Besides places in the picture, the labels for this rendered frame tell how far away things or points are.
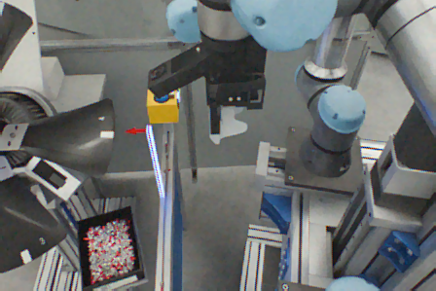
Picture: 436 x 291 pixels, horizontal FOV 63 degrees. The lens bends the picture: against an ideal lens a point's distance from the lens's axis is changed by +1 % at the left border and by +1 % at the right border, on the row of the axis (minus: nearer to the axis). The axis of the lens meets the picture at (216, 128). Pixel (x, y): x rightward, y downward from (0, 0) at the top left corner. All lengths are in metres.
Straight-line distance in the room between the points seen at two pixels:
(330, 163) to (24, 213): 0.84
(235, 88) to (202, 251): 1.63
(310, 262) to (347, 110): 0.41
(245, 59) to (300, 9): 0.20
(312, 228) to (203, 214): 1.16
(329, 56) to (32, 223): 0.91
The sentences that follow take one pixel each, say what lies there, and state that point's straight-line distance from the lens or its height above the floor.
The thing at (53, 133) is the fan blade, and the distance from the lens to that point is 1.01.
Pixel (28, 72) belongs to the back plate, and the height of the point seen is 1.18.
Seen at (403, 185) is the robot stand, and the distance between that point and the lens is 0.73.
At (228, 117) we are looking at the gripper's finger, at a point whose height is 1.49.
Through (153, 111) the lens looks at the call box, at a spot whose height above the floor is 1.04.
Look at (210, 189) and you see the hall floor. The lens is 2.24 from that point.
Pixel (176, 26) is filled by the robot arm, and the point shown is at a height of 1.55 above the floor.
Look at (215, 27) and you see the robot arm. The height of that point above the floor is 1.65.
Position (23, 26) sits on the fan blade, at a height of 1.42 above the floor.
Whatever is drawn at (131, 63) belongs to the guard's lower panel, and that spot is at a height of 0.88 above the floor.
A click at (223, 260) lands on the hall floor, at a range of 2.03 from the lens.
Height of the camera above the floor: 1.87
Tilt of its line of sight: 47 degrees down
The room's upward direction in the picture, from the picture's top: straight up
